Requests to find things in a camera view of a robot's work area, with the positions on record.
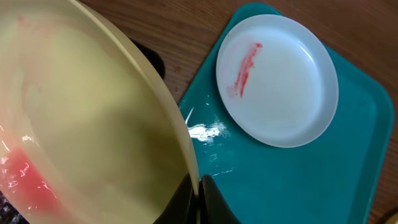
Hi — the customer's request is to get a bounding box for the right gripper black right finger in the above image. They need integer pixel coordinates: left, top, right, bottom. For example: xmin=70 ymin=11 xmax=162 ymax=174
xmin=199 ymin=174 xmax=241 ymax=224

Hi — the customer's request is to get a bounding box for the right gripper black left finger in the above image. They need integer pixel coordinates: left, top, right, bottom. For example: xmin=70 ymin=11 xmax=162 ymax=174
xmin=154 ymin=174 xmax=197 ymax=224

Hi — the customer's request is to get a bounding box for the yellow plate back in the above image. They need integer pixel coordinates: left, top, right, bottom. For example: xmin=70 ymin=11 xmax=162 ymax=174
xmin=1 ymin=1 xmax=198 ymax=223

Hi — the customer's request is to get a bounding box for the yellow plate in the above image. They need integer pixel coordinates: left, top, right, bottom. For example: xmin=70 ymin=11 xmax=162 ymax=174
xmin=377 ymin=207 xmax=398 ymax=224
xmin=1 ymin=1 xmax=198 ymax=223

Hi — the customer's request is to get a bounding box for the yellow plate front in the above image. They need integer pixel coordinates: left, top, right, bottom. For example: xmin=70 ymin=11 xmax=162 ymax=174
xmin=377 ymin=207 xmax=398 ymax=224

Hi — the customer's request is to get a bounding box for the black tray with brown water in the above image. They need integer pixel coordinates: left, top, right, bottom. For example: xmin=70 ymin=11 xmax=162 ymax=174
xmin=130 ymin=39 xmax=165 ymax=79

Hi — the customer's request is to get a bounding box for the light blue plate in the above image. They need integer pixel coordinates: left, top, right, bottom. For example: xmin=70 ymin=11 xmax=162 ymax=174
xmin=216 ymin=14 xmax=339 ymax=148

